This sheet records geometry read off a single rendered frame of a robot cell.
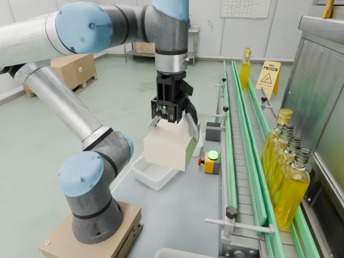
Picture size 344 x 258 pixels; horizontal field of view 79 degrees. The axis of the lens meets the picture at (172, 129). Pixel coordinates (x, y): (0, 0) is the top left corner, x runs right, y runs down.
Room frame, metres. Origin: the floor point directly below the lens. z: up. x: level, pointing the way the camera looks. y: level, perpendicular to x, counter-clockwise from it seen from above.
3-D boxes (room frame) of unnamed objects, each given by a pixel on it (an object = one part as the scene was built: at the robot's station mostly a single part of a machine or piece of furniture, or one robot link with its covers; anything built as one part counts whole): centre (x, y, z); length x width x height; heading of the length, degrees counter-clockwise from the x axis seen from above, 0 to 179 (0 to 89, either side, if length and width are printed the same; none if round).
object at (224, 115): (0.92, -0.24, 0.94); 0.07 x 0.04 x 0.13; 79
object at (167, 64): (0.50, 0.00, 1.32); 0.08 x 0.08 x 0.05
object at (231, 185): (1.21, -0.34, 0.93); 1.75 x 0.01 x 0.08; 169
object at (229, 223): (0.32, -0.17, 0.95); 0.17 x 0.03 x 0.12; 79
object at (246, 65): (1.50, -0.53, 1.02); 0.06 x 0.06 x 0.28; 79
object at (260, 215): (1.20, -0.41, 0.93); 1.75 x 0.01 x 0.08; 169
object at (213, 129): (1.04, -0.24, 0.79); 0.08 x 0.08 x 0.08; 79
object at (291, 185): (0.39, -0.31, 0.99); 0.06 x 0.06 x 0.21; 79
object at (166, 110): (0.49, 0.00, 1.24); 0.09 x 0.08 x 0.12; 160
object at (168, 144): (0.52, -0.01, 1.09); 0.16 x 0.12 x 0.07; 160
